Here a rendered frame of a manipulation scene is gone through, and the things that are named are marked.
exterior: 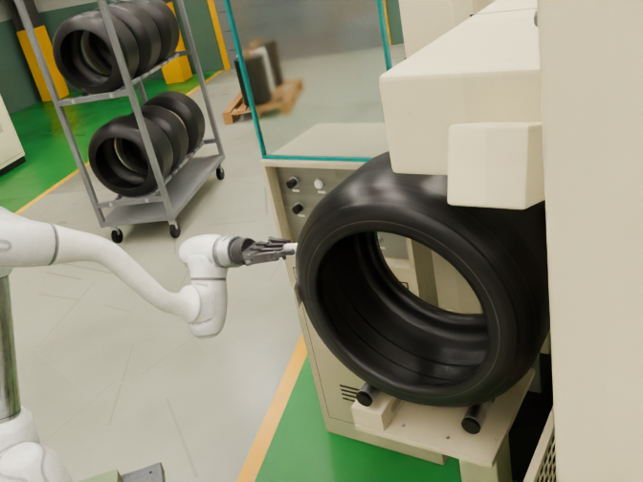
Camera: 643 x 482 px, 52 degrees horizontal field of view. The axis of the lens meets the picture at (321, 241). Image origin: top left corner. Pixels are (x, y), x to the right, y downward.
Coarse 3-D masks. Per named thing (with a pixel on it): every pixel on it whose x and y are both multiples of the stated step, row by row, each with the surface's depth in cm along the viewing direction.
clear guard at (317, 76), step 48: (240, 0) 205; (288, 0) 196; (336, 0) 188; (240, 48) 214; (288, 48) 204; (336, 48) 195; (384, 48) 186; (288, 96) 213; (336, 96) 203; (288, 144) 223; (336, 144) 212; (384, 144) 203
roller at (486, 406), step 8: (472, 408) 151; (480, 408) 151; (488, 408) 152; (464, 416) 151; (472, 416) 149; (480, 416) 150; (464, 424) 150; (472, 424) 148; (480, 424) 149; (472, 432) 150
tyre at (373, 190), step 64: (384, 192) 133; (320, 256) 147; (448, 256) 129; (512, 256) 127; (320, 320) 158; (384, 320) 180; (448, 320) 175; (512, 320) 129; (384, 384) 157; (448, 384) 147; (512, 384) 141
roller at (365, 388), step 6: (366, 384) 166; (360, 390) 165; (366, 390) 164; (372, 390) 165; (378, 390) 166; (360, 396) 164; (366, 396) 163; (372, 396) 164; (360, 402) 165; (366, 402) 164; (372, 402) 164
